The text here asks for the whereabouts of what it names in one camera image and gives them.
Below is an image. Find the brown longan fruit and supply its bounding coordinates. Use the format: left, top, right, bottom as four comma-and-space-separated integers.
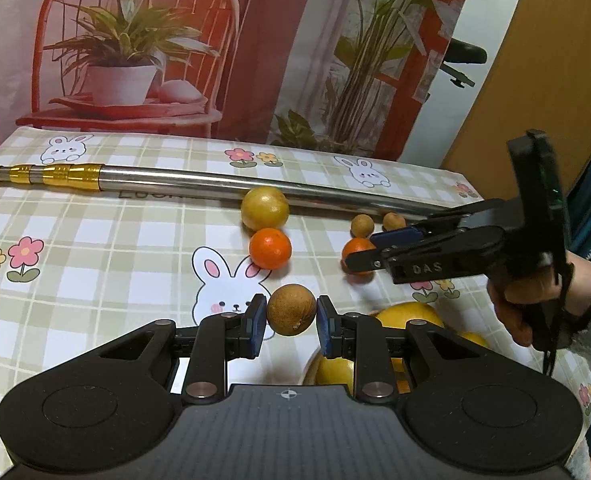
267, 284, 316, 336
382, 212, 407, 232
350, 214, 375, 238

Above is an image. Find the large yellow lemon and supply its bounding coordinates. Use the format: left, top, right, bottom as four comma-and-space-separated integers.
376, 302, 444, 330

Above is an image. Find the yellow-green plum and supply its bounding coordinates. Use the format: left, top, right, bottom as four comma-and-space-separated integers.
458, 332, 491, 349
241, 186, 290, 231

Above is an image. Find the person right hand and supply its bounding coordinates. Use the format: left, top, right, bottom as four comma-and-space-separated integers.
487, 252, 591, 347

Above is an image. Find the cream round plate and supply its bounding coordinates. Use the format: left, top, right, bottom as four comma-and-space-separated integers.
301, 349, 323, 386

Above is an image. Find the wooden board panel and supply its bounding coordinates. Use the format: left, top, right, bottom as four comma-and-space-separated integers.
443, 0, 591, 198

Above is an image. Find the checkered bunny tablecloth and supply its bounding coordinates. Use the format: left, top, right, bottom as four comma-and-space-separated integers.
0, 124, 591, 480

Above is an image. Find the printed room backdrop cloth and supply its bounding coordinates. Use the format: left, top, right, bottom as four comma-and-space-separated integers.
0, 0, 470, 160

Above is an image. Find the black exercise bike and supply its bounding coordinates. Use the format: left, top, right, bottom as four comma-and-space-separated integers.
440, 38, 487, 88

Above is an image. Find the telescopic metal pole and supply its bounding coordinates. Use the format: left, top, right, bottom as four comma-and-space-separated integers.
0, 164, 447, 219

